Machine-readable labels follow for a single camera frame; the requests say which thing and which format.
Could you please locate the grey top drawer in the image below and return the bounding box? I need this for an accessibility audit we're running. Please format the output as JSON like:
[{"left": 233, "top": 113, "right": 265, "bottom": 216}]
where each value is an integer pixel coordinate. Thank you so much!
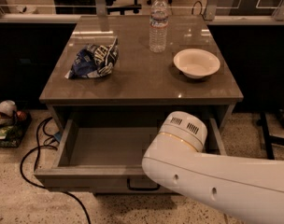
[{"left": 34, "top": 118, "right": 228, "bottom": 194}]

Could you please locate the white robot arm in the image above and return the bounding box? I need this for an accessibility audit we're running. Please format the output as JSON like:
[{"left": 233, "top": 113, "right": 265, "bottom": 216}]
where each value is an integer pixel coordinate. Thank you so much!
[{"left": 142, "top": 111, "right": 284, "bottom": 224}]

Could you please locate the grey drawer cabinet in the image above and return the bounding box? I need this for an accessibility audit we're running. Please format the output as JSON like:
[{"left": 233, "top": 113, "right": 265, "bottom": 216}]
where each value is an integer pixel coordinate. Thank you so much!
[{"left": 38, "top": 14, "right": 244, "bottom": 196}]

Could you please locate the white bowl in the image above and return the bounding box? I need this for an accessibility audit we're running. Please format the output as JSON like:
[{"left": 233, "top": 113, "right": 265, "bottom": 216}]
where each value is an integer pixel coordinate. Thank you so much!
[{"left": 173, "top": 49, "right": 220, "bottom": 79}]

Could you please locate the blue white chip bag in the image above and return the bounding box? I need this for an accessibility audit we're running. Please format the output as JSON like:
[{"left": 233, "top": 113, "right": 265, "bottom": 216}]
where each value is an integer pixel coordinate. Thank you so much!
[{"left": 65, "top": 38, "right": 119, "bottom": 79}]

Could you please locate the clear plastic water bottle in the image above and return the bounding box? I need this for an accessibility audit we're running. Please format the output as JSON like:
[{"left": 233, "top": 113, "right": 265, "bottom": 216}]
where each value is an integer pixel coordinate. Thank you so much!
[{"left": 149, "top": 0, "right": 168, "bottom": 53}]

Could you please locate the black stand with wheel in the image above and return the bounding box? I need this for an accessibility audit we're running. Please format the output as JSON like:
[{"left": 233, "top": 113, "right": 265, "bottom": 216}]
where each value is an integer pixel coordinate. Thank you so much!
[{"left": 257, "top": 109, "right": 284, "bottom": 160}]

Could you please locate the pile of toys on mat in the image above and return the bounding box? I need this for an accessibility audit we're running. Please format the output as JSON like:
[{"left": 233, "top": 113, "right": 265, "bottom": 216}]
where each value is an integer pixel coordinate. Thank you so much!
[{"left": 0, "top": 100, "right": 32, "bottom": 148}]

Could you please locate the black floor cable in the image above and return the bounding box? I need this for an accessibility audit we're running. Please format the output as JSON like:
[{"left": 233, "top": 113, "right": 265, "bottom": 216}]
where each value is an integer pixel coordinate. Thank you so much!
[{"left": 19, "top": 117, "right": 92, "bottom": 224}]

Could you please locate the black looped cable behind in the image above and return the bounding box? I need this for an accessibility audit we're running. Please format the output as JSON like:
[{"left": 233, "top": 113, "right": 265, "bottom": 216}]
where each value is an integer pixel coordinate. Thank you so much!
[{"left": 191, "top": 0, "right": 206, "bottom": 17}]

